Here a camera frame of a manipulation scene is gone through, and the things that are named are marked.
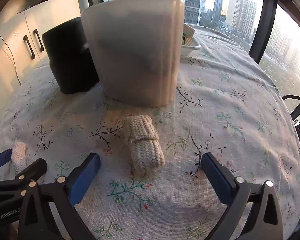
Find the small white knitted cloth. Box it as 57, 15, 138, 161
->
11, 141, 27, 174

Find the beige knitted cloth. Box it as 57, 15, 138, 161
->
123, 115, 165, 174

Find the blue tissue pack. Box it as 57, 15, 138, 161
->
183, 23, 195, 46

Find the cream cabinet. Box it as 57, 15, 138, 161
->
0, 0, 81, 117

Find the black cylindrical container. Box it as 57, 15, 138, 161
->
42, 17, 99, 94

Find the floral tablecloth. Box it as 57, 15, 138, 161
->
0, 27, 300, 239

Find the translucent white container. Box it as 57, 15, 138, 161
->
81, 0, 184, 107

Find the white plastic tray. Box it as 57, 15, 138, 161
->
180, 37, 202, 56

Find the white cable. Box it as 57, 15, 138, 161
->
0, 28, 23, 86

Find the black cabinet handle lower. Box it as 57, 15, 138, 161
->
23, 35, 36, 60

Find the black cabinet handle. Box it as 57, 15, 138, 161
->
33, 29, 44, 52
23, 35, 36, 60

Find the black cabinet handle upper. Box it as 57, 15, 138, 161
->
33, 29, 44, 52

